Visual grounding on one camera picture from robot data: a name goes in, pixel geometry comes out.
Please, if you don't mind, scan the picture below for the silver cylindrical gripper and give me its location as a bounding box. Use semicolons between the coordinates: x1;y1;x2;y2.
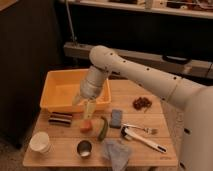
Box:
72;66;109;119

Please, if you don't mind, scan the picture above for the metal fork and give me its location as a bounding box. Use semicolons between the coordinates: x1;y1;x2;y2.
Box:
123;123;158;135

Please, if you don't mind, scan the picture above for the yellow plastic bin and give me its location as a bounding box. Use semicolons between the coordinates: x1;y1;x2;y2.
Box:
39;68;112;114

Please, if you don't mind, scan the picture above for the dark grape bunch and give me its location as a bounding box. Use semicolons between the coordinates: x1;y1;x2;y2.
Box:
132;97;152;110

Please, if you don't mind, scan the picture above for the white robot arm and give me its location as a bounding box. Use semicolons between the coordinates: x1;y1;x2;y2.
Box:
73;45;213;171

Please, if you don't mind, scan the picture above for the grey cloth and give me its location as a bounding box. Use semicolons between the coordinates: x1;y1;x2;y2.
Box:
102;140;132;171

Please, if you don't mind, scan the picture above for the blue sponge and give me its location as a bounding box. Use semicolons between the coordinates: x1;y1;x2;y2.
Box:
109;109;122;129

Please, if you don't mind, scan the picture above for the dark striped eraser block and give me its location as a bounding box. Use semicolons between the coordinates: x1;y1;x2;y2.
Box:
48;113;72;126

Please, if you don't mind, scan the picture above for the metal cup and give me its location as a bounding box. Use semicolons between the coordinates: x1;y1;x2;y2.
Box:
77;140;92;158

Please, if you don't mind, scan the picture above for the grey shelf rail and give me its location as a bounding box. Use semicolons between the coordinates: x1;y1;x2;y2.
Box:
63;42;213;79

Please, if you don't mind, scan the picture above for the wooden table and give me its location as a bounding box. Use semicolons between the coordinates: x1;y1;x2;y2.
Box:
23;80;178;168

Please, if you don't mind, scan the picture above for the green pepper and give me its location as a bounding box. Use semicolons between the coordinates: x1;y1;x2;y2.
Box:
97;116;108;141

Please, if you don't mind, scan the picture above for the small orange apple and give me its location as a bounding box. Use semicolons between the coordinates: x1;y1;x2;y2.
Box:
80;120;93;133

